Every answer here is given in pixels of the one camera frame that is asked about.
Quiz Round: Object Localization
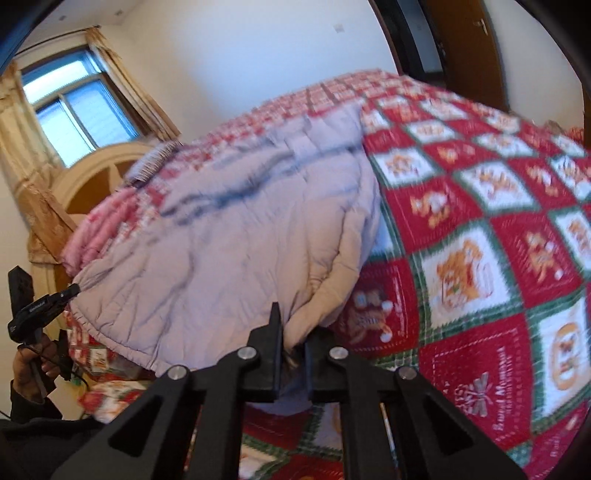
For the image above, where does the beige left curtain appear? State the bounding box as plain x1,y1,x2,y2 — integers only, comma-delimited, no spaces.
0,62,79,265

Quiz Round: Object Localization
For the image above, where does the silver door handle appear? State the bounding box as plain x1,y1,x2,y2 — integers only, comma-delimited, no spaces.
473,18,489,36

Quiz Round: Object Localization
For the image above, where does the lilac quilted puffer jacket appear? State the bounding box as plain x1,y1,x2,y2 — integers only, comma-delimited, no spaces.
69,103,383,416

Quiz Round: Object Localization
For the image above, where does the cream wooden headboard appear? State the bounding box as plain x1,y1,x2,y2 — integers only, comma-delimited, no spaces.
30,141,152,298

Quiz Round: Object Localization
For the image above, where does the window with blue frame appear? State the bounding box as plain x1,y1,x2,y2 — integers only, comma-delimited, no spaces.
22,48,149,167

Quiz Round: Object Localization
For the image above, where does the red patchwork cartoon bedspread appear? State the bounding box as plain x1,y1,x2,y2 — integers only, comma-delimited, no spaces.
64,68,591,480

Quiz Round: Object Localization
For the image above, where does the person's left hand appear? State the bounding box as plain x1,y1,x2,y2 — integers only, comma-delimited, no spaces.
12,333,60,404

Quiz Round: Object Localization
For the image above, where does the brown wooden door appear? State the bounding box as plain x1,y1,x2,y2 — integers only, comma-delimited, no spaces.
423,0,509,111

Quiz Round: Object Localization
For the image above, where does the striped pillow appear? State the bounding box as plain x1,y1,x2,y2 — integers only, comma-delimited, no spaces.
123,140,182,188

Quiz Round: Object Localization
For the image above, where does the pink folded quilt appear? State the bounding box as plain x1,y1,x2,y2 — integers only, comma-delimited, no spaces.
60,187,137,278

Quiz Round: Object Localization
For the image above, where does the dark door frame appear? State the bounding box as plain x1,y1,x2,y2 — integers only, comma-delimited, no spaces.
370,0,446,87

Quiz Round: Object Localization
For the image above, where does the beige curtain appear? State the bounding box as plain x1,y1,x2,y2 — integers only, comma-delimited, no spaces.
0,62,79,265
84,27,180,141

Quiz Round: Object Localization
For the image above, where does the beige right curtain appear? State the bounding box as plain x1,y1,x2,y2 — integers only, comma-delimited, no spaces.
84,27,180,141

